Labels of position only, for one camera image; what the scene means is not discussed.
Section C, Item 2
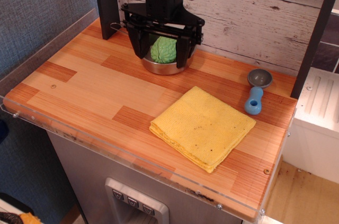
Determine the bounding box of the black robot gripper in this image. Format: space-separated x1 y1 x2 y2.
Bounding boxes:
121 0 204 68

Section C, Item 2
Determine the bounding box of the orange black object bottom left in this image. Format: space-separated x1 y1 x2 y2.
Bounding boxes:
1 212 42 224

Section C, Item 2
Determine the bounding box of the folded yellow cloth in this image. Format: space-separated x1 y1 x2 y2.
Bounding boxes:
149 86 256 173

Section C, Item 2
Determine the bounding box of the dark frame post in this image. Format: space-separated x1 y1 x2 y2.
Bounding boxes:
290 0 336 99
97 0 120 40

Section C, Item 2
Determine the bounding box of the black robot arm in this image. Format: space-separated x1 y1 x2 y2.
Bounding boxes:
121 0 204 69

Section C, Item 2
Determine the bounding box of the stainless steel pan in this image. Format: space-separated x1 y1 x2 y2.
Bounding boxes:
141 45 197 75

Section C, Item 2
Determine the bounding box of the white toy sink unit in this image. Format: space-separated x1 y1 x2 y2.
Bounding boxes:
282 68 338 183

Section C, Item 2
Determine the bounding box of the green bumpy toy gourd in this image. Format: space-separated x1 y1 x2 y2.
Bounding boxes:
150 37 177 64

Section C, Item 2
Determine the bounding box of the dark left frame post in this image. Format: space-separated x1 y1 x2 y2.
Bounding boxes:
97 0 120 40

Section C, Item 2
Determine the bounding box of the silver dispenser button panel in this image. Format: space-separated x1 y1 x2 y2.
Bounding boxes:
105 177 170 223

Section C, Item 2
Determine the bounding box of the blue grey toy scoop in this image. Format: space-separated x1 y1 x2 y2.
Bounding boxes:
244 68 273 115

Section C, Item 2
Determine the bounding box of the grey toy fridge cabinet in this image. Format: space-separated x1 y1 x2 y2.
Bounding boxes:
48 132 242 223

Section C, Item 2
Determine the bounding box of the dark right frame post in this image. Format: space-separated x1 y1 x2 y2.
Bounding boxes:
290 0 336 99

